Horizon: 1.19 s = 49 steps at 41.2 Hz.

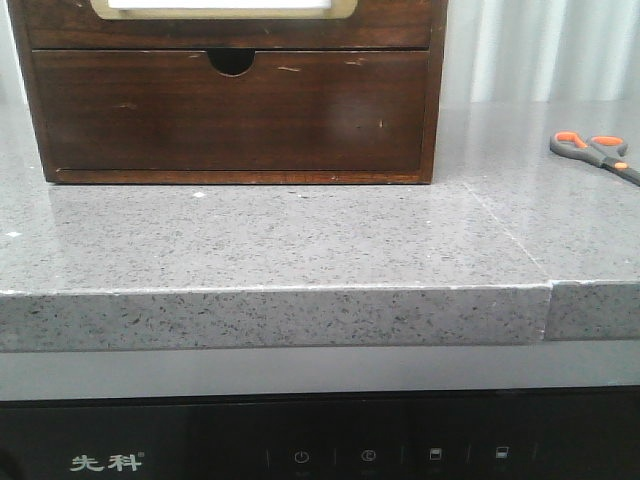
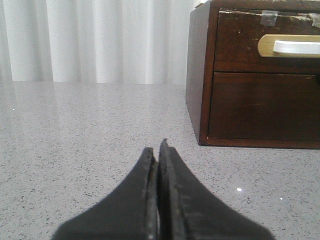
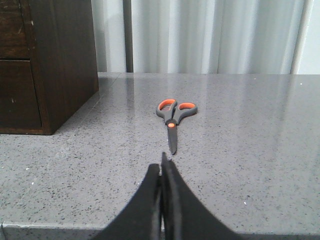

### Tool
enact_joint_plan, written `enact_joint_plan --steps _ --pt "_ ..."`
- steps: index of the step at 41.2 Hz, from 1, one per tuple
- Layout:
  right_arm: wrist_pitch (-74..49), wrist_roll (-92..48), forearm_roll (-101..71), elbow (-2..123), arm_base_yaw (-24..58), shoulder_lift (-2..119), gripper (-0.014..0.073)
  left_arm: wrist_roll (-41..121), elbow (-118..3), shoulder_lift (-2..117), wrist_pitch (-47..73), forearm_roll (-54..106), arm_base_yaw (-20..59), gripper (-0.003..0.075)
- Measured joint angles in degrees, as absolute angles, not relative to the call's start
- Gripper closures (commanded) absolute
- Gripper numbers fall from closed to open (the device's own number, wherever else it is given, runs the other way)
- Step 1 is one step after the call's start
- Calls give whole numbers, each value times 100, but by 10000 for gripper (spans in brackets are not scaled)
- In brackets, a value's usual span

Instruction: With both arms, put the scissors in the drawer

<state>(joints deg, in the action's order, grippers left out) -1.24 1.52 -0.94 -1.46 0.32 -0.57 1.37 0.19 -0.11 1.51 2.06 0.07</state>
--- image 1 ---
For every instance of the black appliance control panel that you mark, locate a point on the black appliance control panel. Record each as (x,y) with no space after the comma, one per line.
(553,433)

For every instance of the grey orange scissors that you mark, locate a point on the grey orange scissors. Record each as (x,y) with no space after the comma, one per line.
(605,152)

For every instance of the dark wooden drawer cabinet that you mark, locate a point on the dark wooden drawer cabinet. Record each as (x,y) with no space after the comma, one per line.
(232,62)

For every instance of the wooden drawer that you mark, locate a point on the wooden drawer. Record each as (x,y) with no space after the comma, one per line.
(76,25)
(291,110)

